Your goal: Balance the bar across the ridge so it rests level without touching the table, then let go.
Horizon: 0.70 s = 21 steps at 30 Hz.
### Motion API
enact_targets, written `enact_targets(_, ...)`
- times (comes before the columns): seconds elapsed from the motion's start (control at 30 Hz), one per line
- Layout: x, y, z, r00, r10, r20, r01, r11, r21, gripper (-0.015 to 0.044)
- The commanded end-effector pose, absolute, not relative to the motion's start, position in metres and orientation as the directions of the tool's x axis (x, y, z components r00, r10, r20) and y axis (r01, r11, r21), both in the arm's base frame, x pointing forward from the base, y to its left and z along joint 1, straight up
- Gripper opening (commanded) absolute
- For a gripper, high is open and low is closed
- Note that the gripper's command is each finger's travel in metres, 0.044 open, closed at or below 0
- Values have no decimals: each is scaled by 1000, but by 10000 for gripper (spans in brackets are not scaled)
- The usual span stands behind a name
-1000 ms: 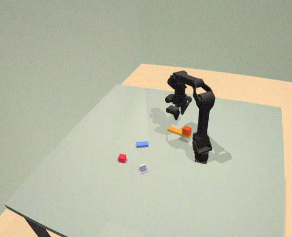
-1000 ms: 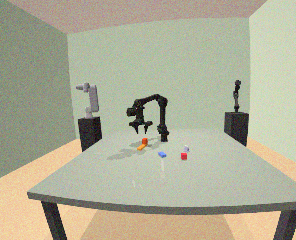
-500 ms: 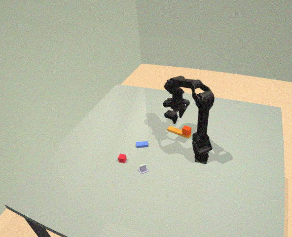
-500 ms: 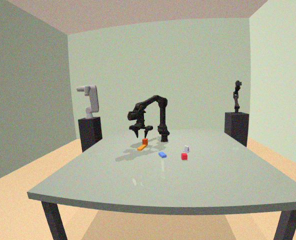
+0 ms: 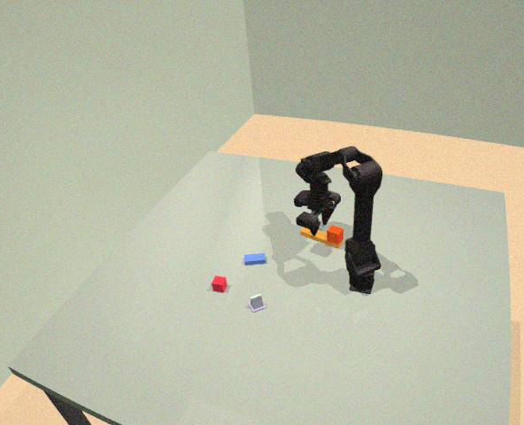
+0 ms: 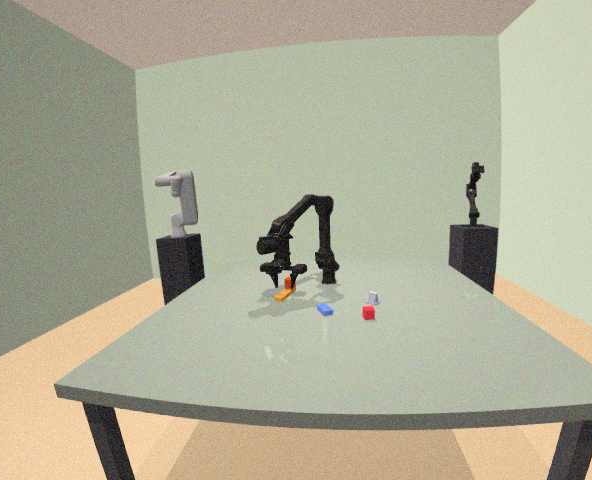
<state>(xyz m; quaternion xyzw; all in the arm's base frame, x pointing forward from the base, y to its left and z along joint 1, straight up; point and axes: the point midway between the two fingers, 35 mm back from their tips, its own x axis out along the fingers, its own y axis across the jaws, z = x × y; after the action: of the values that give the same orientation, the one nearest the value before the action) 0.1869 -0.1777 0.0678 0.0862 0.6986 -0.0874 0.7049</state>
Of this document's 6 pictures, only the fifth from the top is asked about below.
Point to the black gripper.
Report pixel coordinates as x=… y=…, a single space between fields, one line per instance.
x=320 y=204

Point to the small red block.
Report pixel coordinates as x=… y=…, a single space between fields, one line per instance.
x=219 y=284

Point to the orange bar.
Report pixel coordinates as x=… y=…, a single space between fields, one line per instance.
x=333 y=237

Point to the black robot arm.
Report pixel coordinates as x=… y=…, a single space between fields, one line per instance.
x=365 y=180

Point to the blue rectangular block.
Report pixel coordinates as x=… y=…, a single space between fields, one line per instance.
x=254 y=259

